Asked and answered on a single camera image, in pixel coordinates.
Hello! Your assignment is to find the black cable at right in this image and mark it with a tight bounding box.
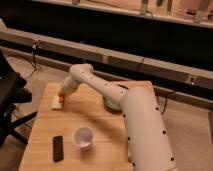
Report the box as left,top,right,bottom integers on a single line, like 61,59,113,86
160,90,178,116

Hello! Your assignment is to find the black rectangular remote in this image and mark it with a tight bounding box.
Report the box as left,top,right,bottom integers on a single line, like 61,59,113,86
53,136,64,162

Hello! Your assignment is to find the black cable on floor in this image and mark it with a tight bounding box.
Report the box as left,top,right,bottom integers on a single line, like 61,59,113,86
6,41,43,79

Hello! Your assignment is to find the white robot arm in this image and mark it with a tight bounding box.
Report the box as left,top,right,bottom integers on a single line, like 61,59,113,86
60,64,177,171

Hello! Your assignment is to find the white sponge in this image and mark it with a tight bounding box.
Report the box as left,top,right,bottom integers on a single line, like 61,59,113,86
51,95,64,110

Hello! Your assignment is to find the black stand at left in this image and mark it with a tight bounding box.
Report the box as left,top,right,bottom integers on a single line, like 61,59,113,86
0,50,37,148

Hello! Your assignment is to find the green bowl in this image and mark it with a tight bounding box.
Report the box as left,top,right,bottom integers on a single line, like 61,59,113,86
103,96,121,111

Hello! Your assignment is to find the red pepper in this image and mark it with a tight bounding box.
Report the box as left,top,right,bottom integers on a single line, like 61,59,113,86
59,94,65,103

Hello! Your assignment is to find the white plastic cup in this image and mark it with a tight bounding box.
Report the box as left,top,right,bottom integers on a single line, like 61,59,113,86
73,127,94,150

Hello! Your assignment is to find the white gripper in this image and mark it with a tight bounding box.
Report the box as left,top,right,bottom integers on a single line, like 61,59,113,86
58,76,80,96

